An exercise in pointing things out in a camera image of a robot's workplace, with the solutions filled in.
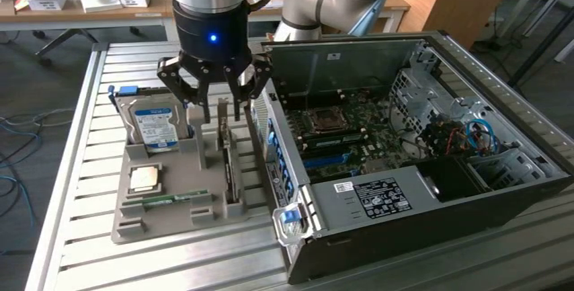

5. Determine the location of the hard disk with blue carrier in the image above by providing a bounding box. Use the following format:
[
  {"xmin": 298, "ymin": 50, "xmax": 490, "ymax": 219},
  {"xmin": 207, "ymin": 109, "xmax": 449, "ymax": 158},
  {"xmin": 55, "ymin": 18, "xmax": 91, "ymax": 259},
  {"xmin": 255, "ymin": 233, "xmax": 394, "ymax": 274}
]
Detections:
[{"xmin": 108, "ymin": 82, "xmax": 195, "ymax": 153}]

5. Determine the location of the black NVIDIA graphics card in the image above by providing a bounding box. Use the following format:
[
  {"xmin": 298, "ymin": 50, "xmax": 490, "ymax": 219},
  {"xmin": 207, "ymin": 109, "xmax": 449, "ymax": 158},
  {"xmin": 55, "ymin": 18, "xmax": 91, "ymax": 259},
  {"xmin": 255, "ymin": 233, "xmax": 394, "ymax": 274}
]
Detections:
[{"xmin": 216, "ymin": 97, "xmax": 242, "ymax": 205}]

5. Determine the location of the green motherboard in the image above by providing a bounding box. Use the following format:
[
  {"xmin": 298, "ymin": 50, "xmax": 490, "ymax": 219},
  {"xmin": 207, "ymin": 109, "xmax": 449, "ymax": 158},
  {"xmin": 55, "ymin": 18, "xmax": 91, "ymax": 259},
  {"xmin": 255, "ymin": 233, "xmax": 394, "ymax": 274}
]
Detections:
[{"xmin": 286, "ymin": 91, "xmax": 407, "ymax": 184}]

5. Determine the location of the silver metal drive cage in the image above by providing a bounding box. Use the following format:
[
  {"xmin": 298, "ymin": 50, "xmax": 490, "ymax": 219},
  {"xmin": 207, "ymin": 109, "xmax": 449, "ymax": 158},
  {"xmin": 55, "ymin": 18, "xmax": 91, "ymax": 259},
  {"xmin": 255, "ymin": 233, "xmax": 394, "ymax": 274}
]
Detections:
[{"xmin": 387, "ymin": 67, "xmax": 455, "ymax": 131}]

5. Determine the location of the blue floor cable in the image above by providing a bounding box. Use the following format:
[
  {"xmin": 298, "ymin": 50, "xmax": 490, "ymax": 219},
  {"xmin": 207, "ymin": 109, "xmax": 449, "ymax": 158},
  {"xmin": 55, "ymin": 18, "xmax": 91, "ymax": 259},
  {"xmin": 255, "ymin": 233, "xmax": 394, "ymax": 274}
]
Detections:
[{"xmin": 0, "ymin": 129, "xmax": 40, "ymax": 258}]

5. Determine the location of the grey floor cable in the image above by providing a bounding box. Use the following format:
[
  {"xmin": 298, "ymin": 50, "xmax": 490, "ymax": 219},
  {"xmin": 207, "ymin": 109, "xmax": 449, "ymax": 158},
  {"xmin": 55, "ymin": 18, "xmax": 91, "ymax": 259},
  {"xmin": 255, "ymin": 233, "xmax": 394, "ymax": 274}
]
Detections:
[{"xmin": 0, "ymin": 107, "xmax": 76, "ymax": 128}]

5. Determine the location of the black open PC case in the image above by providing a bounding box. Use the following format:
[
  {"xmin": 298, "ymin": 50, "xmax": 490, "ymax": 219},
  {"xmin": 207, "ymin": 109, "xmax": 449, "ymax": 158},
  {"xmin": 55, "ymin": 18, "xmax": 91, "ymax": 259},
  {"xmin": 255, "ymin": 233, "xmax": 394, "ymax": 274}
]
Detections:
[{"xmin": 245, "ymin": 30, "xmax": 574, "ymax": 285}]

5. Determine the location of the blue data wire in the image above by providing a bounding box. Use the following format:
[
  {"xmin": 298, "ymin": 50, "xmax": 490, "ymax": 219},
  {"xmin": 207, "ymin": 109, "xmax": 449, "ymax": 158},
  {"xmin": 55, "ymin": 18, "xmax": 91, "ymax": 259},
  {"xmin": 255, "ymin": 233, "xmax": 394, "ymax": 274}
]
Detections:
[{"xmin": 463, "ymin": 118, "xmax": 502, "ymax": 158}]

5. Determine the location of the silver disk bay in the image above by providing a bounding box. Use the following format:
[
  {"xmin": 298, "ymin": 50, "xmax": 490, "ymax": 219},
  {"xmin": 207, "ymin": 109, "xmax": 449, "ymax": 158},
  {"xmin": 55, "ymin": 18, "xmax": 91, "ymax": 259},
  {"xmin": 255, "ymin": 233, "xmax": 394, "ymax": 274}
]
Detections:
[{"xmin": 466, "ymin": 148, "xmax": 546, "ymax": 193}]

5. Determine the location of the orange wire bundle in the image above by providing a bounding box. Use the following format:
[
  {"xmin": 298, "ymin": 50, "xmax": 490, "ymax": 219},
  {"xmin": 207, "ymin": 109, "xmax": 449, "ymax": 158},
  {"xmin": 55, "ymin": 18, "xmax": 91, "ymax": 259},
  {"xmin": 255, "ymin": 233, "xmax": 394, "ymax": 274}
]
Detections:
[{"xmin": 439, "ymin": 124, "xmax": 469, "ymax": 156}]

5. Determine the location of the silver CPU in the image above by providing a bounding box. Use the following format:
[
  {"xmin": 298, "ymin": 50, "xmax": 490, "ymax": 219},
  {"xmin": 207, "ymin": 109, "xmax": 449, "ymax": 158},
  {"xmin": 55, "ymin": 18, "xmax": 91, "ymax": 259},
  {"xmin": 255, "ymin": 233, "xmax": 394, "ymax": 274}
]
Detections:
[{"xmin": 128, "ymin": 165, "xmax": 163, "ymax": 194}]

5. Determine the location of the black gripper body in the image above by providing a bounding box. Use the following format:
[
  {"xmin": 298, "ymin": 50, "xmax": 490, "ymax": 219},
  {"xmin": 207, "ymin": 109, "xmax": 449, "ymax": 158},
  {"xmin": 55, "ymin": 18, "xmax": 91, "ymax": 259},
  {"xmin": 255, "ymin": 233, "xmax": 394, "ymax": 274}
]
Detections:
[{"xmin": 171, "ymin": 0, "xmax": 253, "ymax": 83}]

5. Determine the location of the grey power supply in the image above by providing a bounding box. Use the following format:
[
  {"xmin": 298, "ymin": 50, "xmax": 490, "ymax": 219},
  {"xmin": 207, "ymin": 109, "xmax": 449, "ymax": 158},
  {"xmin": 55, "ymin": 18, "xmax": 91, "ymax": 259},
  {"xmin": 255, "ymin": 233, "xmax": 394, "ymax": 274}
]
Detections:
[{"xmin": 309, "ymin": 166, "xmax": 439, "ymax": 232}]

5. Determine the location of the blue case latch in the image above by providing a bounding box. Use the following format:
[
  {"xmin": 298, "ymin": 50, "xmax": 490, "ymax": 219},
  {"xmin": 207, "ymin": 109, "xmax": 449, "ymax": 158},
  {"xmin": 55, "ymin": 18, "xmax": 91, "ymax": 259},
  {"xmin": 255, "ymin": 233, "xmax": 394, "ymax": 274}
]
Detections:
[{"xmin": 278, "ymin": 204, "xmax": 301, "ymax": 226}]

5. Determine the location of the wooden top office desk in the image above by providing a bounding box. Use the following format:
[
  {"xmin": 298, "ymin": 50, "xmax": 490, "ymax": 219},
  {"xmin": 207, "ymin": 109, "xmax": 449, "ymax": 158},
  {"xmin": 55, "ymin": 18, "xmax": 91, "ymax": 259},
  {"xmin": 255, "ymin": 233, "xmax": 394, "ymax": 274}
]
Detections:
[
  {"xmin": 0, "ymin": 0, "xmax": 180, "ymax": 67},
  {"xmin": 166, "ymin": 0, "xmax": 411, "ymax": 42}
]

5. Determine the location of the metal CPU socket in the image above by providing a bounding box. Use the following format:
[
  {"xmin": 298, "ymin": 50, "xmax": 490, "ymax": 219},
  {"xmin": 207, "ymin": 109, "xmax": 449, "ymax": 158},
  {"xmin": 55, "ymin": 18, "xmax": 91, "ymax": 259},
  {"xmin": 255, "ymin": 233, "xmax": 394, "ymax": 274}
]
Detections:
[{"xmin": 305, "ymin": 106, "xmax": 350, "ymax": 134}]

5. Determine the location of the grey parts rack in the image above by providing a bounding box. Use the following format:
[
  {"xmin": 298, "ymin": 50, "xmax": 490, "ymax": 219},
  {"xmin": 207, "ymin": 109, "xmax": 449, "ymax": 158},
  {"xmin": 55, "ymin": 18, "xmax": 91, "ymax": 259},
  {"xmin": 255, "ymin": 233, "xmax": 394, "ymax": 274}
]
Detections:
[{"xmin": 110, "ymin": 105, "xmax": 249, "ymax": 245}]

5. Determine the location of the long black expansion slot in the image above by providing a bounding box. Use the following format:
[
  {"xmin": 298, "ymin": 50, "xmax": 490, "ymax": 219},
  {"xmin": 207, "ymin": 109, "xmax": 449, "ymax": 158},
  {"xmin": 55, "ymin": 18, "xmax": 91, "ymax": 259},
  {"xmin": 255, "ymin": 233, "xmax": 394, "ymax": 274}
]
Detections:
[{"xmin": 299, "ymin": 145, "xmax": 362, "ymax": 157}]

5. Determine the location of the blue expansion slot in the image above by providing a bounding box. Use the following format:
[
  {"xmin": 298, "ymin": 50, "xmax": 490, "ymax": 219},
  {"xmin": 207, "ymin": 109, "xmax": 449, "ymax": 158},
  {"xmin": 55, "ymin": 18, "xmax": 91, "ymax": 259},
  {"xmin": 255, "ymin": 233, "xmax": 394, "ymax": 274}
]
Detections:
[{"xmin": 305, "ymin": 154, "xmax": 357, "ymax": 168}]

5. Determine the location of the green RAM stick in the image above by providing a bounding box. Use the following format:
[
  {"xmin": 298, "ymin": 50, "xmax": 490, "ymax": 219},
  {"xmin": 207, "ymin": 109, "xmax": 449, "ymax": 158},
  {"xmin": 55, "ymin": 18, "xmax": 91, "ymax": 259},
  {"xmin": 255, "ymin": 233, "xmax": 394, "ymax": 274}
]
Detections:
[
  {"xmin": 142, "ymin": 189, "xmax": 211, "ymax": 208},
  {"xmin": 307, "ymin": 133, "xmax": 365, "ymax": 149}
]

